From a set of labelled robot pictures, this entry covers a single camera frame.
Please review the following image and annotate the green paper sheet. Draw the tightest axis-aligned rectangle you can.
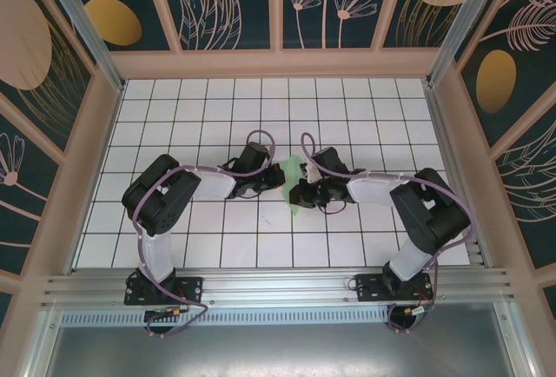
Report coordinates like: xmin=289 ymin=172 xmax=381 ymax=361
xmin=280 ymin=155 xmax=308 ymax=217

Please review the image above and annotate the grey metal sheet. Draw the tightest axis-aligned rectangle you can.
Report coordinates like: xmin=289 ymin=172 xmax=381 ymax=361
xmin=25 ymin=307 xmax=539 ymax=377

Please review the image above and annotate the black controller board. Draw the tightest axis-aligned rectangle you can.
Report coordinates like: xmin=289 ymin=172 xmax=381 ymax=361
xmin=144 ymin=307 xmax=192 ymax=322

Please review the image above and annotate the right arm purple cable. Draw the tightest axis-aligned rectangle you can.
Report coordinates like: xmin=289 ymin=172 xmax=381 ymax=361
xmin=300 ymin=131 xmax=474 ymax=335

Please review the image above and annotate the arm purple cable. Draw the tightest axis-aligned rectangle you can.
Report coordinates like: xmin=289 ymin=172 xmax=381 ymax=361
xmin=300 ymin=131 xmax=474 ymax=335
xmin=132 ymin=129 xmax=279 ymax=339

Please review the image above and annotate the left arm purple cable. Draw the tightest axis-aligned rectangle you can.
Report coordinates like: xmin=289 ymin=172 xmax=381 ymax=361
xmin=132 ymin=129 xmax=279 ymax=339

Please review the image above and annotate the long aluminium base rail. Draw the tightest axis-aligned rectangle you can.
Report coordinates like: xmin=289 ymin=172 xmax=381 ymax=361
xmin=41 ymin=267 xmax=516 ymax=308

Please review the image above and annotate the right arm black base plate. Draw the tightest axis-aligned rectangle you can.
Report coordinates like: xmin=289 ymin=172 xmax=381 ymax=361
xmin=354 ymin=273 xmax=434 ymax=304

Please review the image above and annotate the aluminium side rail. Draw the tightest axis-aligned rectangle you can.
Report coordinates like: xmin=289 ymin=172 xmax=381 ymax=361
xmin=423 ymin=83 xmax=486 ymax=268

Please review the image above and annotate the slotted grey cable duct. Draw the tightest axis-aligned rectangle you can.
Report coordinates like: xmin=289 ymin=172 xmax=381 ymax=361
xmin=60 ymin=307 xmax=392 ymax=327

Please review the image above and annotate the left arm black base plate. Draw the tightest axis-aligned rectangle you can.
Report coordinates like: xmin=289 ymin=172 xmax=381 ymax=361
xmin=123 ymin=275 xmax=205 ymax=308

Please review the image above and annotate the red wire with yellow connector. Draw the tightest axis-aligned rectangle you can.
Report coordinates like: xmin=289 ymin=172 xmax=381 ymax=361
xmin=403 ymin=288 xmax=431 ymax=315
xmin=169 ymin=289 xmax=190 ymax=315

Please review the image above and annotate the aluminium corner post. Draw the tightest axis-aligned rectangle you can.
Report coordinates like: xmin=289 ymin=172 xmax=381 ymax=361
xmin=425 ymin=0 xmax=525 ymax=88
xmin=35 ymin=0 xmax=128 ymax=94

